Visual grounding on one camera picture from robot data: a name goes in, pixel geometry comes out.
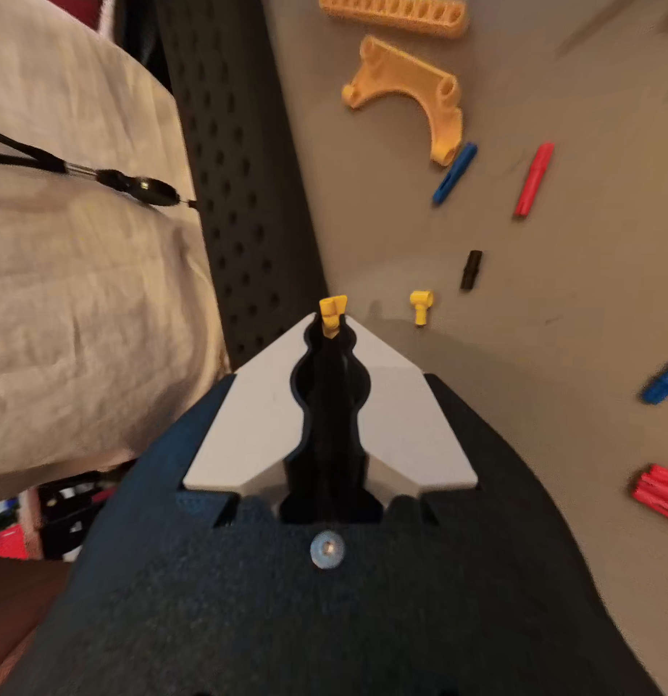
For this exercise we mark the black pin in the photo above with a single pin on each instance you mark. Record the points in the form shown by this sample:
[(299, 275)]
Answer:
[(471, 269)]

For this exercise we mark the scattered small toy pieces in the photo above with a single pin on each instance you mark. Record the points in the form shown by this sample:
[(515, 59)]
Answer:
[(660, 489)]

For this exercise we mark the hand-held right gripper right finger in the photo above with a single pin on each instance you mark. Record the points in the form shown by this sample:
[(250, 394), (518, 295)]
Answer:
[(415, 435)]

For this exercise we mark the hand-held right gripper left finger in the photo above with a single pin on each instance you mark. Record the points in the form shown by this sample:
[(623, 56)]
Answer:
[(247, 435)]

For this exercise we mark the red pin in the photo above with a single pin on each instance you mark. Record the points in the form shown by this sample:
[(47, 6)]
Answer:
[(534, 179)]

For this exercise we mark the grey desk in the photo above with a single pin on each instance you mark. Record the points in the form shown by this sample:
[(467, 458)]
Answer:
[(529, 380)]

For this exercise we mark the blue pin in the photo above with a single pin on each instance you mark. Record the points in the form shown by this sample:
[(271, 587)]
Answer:
[(454, 174)]

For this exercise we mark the long yellow holed beam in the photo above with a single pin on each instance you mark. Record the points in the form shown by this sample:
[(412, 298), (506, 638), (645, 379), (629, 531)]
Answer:
[(394, 16)]

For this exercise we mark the yellow curved arch piece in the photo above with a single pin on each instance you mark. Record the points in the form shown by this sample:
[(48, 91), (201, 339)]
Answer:
[(399, 68)]

